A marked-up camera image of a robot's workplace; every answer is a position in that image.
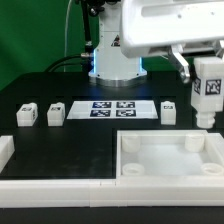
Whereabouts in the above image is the white sheet with tags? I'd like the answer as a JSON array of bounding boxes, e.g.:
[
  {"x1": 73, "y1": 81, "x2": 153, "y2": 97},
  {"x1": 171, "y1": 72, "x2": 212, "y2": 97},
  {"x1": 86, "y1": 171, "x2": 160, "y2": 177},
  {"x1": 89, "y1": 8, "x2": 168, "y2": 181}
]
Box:
[{"x1": 67, "y1": 100, "x2": 158, "y2": 119}]

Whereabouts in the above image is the white square tabletop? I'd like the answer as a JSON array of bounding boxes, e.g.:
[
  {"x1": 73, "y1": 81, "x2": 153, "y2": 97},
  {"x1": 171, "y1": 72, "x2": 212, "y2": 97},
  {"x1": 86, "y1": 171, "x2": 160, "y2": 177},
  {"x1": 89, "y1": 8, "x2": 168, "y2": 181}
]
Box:
[{"x1": 116, "y1": 130, "x2": 224, "y2": 178}]

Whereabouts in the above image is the black cable bundle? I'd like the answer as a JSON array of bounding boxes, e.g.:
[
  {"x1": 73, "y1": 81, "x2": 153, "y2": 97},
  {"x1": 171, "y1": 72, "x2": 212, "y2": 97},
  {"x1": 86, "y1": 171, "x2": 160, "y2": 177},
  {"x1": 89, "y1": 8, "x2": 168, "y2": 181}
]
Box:
[{"x1": 44, "y1": 0, "x2": 98, "y2": 73}]

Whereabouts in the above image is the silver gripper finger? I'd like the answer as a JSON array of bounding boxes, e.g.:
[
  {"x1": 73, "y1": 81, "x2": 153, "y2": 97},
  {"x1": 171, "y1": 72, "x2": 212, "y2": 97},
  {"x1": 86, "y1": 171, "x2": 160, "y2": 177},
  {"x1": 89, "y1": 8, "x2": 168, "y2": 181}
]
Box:
[
  {"x1": 168, "y1": 44, "x2": 190, "y2": 84},
  {"x1": 216, "y1": 40, "x2": 224, "y2": 58}
]

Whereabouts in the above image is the white U-shaped obstacle fence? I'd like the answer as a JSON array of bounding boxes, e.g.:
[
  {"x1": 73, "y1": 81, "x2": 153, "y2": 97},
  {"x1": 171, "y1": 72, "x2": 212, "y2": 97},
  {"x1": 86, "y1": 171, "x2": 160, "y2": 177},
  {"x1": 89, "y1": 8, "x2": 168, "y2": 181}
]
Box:
[{"x1": 0, "y1": 134, "x2": 224, "y2": 209}]

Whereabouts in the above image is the white thin cable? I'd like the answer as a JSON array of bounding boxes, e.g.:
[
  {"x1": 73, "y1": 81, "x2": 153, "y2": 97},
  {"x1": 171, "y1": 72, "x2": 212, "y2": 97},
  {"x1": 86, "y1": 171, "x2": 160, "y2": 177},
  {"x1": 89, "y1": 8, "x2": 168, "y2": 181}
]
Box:
[{"x1": 63, "y1": 0, "x2": 73, "y2": 73}]

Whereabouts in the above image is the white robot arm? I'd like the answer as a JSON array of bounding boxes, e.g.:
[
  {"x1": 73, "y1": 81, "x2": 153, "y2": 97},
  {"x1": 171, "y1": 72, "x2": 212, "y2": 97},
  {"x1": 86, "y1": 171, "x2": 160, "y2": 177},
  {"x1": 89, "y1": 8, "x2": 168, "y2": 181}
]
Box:
[{"x1": 87, "y1": 0, "x2": 224, "y2": 87}]

